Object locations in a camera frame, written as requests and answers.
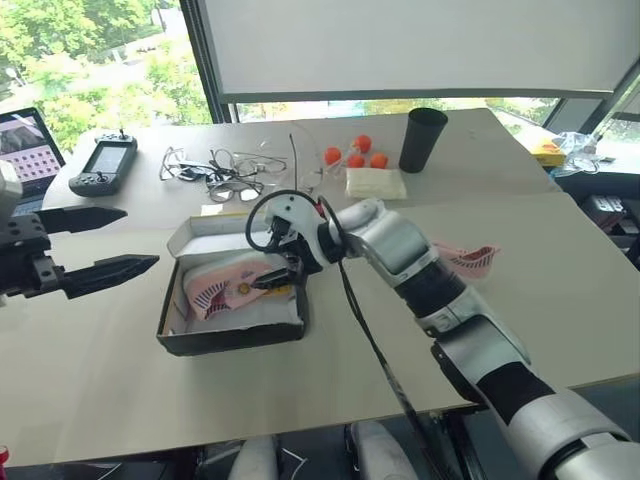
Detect pink sneaker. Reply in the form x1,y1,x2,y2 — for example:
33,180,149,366
431,239,503,287
181,249,295,322

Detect black handheld remote controller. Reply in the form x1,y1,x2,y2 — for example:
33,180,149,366
67,128,139,198

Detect open laptop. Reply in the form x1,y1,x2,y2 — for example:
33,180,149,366
0,106,68,217

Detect black equipment case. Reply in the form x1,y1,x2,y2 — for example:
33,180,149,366
582,192,640,237

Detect clear frame glasses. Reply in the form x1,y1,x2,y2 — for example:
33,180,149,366
159,146,202,182

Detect dark window frame post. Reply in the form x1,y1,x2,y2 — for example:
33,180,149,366
178,0,239,125

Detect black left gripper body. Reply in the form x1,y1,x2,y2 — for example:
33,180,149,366
0,210,67,301

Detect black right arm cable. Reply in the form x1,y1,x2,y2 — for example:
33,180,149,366
245,188,451,480

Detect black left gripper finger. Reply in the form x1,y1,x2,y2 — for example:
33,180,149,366
58,253,161,301
33,205,129,235

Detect black cardboard shoebox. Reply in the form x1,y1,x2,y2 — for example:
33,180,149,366
155,213,312,358

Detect thin black stick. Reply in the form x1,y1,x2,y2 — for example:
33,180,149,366
288,132,302,192

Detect white roller blind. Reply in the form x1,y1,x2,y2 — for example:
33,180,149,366
202,0,635,105

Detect white plastic packet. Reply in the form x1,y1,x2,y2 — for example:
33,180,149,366
344,166,408,202

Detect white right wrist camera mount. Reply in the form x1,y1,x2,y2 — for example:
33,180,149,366
261,191,329,247

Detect yellow cardboard box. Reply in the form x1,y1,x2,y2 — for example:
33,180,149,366
528,136,567,168

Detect grey rounded shape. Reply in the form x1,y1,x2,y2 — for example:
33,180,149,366
232,433,280,480
348,419,417,480

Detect clear plastic bag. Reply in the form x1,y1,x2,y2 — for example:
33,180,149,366
548,130,602,177

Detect black plastic cup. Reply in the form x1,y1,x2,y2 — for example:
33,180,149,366
398,106,450,175

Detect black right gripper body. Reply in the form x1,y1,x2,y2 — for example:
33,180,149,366
267,215,325,277

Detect clear safety glasses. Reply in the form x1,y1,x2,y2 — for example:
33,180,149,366
297,144,357,195

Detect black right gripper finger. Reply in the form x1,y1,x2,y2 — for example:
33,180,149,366
249,253,304,292

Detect dark frame glasses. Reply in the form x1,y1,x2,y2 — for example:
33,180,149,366
205,175,265,205

